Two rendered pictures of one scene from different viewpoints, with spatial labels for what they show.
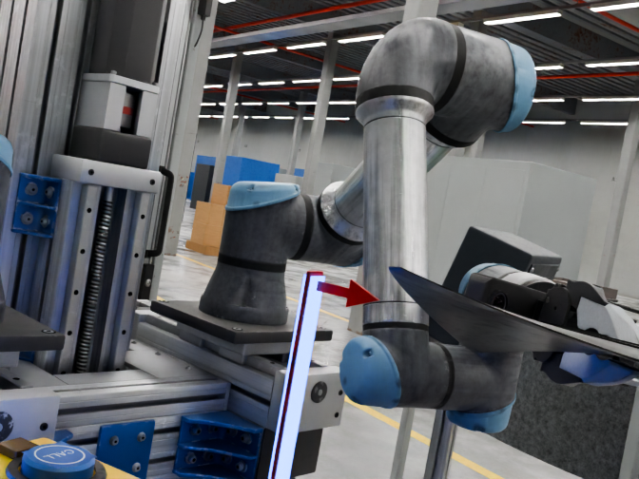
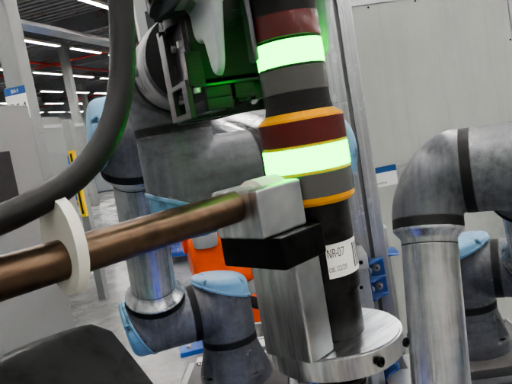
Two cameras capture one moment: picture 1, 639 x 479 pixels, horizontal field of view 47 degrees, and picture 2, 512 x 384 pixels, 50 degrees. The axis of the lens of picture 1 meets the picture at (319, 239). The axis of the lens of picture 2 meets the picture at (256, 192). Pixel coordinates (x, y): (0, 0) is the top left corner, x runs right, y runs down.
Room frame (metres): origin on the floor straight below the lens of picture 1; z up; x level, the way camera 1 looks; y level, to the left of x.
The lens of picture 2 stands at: (0.28, -0.51, 1.55)
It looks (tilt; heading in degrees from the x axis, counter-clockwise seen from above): 6 degrees down; 52
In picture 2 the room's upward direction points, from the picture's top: 10 degrees counter-clockwise
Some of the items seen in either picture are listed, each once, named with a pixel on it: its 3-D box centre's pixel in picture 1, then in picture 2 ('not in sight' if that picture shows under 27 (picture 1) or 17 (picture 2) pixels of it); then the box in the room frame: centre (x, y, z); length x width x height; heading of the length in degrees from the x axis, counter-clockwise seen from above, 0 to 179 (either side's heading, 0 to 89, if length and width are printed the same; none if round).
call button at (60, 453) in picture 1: (58, 466); not in sight; (0.42, 0.13, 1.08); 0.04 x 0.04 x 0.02
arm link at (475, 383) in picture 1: (473, 379); not in sight; (0.87, -0.21, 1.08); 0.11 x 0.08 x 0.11; 116
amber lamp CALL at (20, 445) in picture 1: (18, 448); not in sight; (0.43, 0.16, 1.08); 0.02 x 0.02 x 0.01; 62
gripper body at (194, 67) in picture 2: not in sight; (209, 55); (0.51, -0.19, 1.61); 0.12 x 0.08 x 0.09; 72
